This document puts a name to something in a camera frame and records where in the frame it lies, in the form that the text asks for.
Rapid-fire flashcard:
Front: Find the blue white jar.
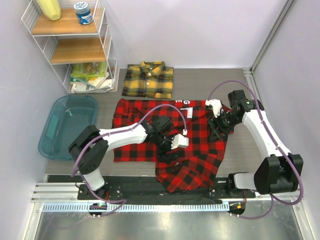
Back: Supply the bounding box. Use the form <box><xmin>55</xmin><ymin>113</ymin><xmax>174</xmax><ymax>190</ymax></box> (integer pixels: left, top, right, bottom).
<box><xmin>73</xmin><ymin>1</ymin><xmax>93</xmax><ymax>25</ymax></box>

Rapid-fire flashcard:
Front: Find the white slotted cable duct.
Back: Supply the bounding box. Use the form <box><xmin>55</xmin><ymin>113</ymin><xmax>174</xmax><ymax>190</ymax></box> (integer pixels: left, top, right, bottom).
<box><xmin>42</xmin><ymin>201</ymin><xmax>230</xmax><ymax>213</ymax></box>

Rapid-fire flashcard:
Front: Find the yellow bottle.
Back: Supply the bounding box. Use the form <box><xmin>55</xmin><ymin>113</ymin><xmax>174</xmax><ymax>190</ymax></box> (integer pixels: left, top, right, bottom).
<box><xmin>36</xmin><ymin>0</ymin><xmax>62</xmax><ymax>21</ymax></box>

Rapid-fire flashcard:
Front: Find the red black plaid shirt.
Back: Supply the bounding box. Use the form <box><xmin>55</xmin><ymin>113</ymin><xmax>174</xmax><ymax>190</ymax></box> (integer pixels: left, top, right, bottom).
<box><xmin>111</xmin><ymin>98</ymin><xmax>236</xmax><ymax>193</ymax></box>

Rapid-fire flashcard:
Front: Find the teal plastic bin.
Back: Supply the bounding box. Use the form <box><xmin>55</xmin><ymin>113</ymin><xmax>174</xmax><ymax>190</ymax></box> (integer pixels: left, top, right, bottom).
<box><xmin>38</xmin><ymin>95</ymin><xmax>99</xmax><ymax>161</ymax></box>

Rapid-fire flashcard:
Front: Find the purple cable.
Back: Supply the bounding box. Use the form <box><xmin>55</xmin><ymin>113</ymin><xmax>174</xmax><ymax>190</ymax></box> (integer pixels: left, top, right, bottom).
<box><xmin>206</xmin><ymin>79</ymin><xmax>305</xmax><ymax>220</ymax></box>
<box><xmin>71</xmin><ymin>104</ymin><xmax>189</xmax><ymax>217</ymax></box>

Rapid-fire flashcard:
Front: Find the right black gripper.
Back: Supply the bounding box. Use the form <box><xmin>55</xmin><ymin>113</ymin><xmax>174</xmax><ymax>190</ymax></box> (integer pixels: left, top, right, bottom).
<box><xmin>206</xmin><ymin>109</ymin><xmax>241</xmax><ymax>142</ymax></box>

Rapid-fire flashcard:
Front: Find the white wire wooden shelf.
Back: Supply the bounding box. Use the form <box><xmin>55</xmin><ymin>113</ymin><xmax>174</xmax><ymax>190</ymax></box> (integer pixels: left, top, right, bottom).
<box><xmin>21</xmin><ymin>0</ymin><xmax>119</xmax><ymax>94</ymax></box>

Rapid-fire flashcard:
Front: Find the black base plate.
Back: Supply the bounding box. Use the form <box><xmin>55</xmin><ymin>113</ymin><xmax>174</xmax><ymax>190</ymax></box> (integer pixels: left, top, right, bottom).
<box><xmin>77</xmin><ymin>175</ymin><xmax>256</xmax><ymax>206</ymax></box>

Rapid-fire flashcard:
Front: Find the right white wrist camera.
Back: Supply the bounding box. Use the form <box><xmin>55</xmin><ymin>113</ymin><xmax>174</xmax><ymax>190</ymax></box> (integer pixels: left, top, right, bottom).
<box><xmin>205</xmin><ymin>99</ymin><xmax>224</xmax><ymax>118</ymax></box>

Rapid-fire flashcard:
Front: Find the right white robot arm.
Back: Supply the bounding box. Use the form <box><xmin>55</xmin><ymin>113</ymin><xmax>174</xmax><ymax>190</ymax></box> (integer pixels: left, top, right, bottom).
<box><xmin>205</xmin><ymin>90</ymin><xmax>304</xmax><ymax>198</ymax></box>

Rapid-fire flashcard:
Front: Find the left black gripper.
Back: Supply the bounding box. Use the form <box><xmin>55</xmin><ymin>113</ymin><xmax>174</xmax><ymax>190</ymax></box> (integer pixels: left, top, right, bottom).
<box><xmin>153</xmin><ymin>132</ymin><xmax>178</xmax><ymax>164</ymax></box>

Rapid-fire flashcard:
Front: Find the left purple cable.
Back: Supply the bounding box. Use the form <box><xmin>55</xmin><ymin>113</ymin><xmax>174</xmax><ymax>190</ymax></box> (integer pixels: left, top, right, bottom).
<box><xmin>71</xmin><ymin>104</ymin><xmax>189</xmax><ymax>217</ymax></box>

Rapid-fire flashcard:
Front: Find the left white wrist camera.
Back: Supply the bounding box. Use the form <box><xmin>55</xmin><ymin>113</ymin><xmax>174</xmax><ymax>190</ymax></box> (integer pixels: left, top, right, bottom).
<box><xmin>171</xmin><ymin>129</ymin><xmax>189</xmax><ymax>150</ymax></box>

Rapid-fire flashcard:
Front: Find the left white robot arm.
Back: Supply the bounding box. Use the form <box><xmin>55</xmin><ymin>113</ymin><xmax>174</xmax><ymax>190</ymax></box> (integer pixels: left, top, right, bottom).
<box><xmin>68</xmin><ymin>116</ymin><xmax>180</xmax><ymax>200</ymax></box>

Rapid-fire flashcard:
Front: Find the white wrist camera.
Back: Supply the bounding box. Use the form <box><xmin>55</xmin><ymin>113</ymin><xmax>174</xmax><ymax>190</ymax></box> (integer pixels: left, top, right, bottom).
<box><xmin>171</xmin><ymin>129</ymin><xmax>189</xmax><ymax>150</ymax></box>
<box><xmin>205</xmin><ymin>99</ymin><xmax>224</xmax><ymax>118</ymax></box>

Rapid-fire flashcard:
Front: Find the folded yellow plaid shirt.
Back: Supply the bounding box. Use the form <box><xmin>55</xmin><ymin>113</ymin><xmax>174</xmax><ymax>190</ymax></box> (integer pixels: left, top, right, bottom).
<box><xmin>122</xmin><ymin>61</ymin><xmax>174</xmax><ymax>100</ymax></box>

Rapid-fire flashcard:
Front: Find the stack of books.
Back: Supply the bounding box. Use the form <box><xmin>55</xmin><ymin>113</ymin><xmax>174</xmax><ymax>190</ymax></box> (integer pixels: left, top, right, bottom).
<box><xmin>69</xmin><ymin>61</ymin><xmax>115</xmax><ymax>94</ymax></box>

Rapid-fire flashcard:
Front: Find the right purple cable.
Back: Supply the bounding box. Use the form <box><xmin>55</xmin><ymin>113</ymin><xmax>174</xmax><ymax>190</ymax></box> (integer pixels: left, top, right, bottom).
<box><xmin>206</xmin><ymin>79</ymin><xmax>305</xmax><ymax>220</ymax></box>

